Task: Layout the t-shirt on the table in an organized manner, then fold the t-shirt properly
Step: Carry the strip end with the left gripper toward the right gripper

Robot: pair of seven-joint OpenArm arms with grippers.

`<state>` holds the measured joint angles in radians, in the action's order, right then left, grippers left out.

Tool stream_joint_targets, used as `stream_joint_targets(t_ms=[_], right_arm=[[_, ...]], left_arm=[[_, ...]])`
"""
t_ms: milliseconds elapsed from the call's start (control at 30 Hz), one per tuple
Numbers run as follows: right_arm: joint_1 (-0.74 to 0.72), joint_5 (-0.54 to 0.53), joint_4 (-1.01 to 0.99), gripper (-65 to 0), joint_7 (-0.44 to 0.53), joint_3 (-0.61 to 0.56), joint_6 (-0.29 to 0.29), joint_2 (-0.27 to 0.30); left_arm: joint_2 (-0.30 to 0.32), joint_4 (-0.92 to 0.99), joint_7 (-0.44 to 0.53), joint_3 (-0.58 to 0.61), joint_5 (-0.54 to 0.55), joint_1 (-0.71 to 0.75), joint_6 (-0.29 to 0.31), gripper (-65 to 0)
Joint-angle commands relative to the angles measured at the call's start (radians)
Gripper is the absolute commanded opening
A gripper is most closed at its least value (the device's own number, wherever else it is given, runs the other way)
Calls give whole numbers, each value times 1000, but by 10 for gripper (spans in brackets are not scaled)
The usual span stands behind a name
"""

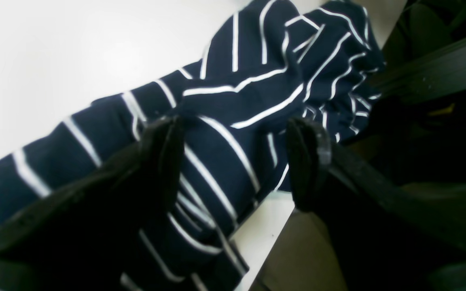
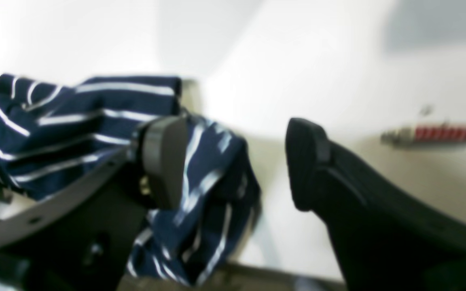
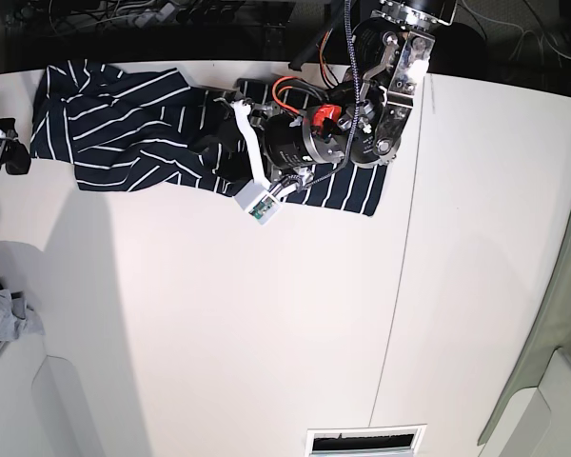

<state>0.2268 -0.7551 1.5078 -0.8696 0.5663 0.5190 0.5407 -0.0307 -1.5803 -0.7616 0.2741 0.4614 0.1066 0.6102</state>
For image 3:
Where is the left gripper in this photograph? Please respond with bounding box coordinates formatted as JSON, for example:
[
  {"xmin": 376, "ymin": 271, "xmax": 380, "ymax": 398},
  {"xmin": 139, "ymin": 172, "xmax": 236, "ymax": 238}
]
[{"xmin": 189, "ymin": 102, "xmax": 350, "ymax": 187}]

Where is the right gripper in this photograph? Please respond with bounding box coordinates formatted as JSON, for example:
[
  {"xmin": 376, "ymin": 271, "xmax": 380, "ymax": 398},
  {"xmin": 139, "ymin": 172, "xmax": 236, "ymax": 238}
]
[{"xmin": 0, "ymin": 118, "xmax": 31, "ymax": 175}]

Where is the navy white striped t-shirt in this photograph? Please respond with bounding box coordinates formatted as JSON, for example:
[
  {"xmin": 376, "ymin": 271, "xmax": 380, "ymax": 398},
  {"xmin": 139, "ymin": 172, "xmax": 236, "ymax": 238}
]
[{"xmin": 29, "ymin": 59, "xmax": 392, "ymax": 219}]

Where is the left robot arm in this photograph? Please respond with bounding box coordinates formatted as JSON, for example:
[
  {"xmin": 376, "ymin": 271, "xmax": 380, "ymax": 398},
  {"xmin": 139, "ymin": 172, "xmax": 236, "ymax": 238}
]
[{"xmin": 192, "ymin": 1, "xmax": 456, "ymax": 194}]

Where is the grey cloth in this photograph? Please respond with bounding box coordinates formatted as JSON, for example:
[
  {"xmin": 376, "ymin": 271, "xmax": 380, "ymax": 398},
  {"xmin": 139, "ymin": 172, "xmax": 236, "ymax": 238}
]
[{"xmin": 0, "ymin": 288, "xmax": 45, "ymax": 344}]

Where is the aluminium frame post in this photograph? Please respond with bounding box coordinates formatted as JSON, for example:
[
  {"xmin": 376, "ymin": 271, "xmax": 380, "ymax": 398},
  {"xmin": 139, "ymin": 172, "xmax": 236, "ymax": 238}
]
[{"xmin": 261, "ymin": 1, "xmax": 295, "ymax": 61}]

